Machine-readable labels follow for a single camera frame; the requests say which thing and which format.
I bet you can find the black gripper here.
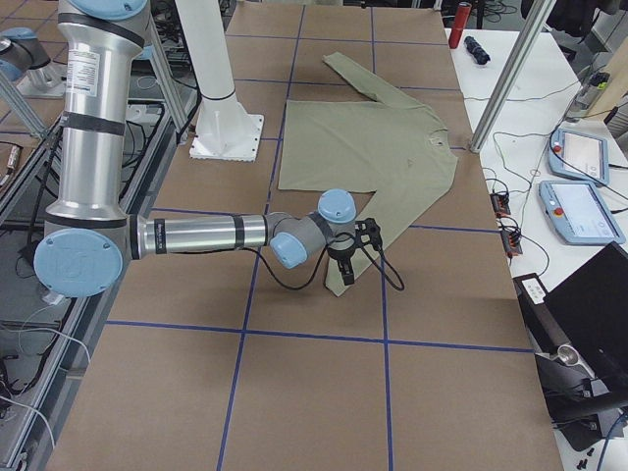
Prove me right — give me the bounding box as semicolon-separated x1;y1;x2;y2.
327;234;355;286

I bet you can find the olive green long-sleeve shirt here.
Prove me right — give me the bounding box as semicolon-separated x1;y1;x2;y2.
278;51;459;298

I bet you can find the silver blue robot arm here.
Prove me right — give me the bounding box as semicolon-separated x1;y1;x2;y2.
33;1;356;297
1;26;51;82

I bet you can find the orange black connector board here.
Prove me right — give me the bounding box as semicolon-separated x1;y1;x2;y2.
490;191;523;259

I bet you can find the white labelled black box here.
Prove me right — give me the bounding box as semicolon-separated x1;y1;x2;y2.
521;278;547;304

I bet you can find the lower teach pendant tablet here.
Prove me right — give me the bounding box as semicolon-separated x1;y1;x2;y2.
539;181;626;246

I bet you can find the teach pendant tablet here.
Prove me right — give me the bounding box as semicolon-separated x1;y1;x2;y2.
539;181;626;246
548;128;609;186

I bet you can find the black laptop computer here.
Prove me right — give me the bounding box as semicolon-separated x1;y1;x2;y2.
545;242;627;391

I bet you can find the upper teach pendant tablet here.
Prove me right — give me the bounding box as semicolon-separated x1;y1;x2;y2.
548;128;609;186

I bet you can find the dark blue folded cloth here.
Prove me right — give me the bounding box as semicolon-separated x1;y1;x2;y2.
464;35;491;66

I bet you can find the red cylindrical bottle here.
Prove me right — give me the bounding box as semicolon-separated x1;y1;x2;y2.
448;2;472;49

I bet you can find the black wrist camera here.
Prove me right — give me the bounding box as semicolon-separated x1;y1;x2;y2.
355;218;383;251

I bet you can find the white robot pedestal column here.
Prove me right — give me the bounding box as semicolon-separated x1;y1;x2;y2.
176;0;264;162

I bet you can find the aluminium frame post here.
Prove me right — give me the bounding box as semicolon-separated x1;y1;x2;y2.
469;0;556;153

